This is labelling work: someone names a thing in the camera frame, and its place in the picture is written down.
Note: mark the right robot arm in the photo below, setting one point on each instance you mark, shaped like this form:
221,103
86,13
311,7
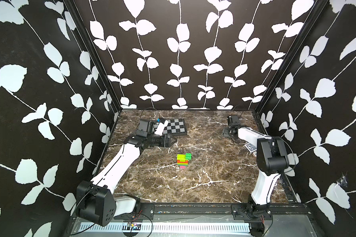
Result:
271,157

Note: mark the blue playing card box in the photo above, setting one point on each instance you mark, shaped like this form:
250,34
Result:
250,147

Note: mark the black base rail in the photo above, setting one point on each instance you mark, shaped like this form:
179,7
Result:
239,211

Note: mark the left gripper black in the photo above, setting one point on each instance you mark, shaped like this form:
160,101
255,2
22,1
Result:
165,140

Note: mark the white perforated strip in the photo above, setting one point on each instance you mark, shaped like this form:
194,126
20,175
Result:
180,228

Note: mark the small circuit board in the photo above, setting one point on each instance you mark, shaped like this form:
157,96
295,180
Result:
132,227

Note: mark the black white chessboard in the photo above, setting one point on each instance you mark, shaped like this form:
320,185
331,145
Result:
175,127

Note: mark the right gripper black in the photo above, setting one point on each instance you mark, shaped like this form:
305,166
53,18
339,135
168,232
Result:
225,131

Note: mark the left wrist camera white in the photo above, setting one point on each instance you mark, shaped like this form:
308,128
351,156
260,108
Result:
162,123

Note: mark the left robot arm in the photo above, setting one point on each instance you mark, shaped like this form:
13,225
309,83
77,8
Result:
96,202

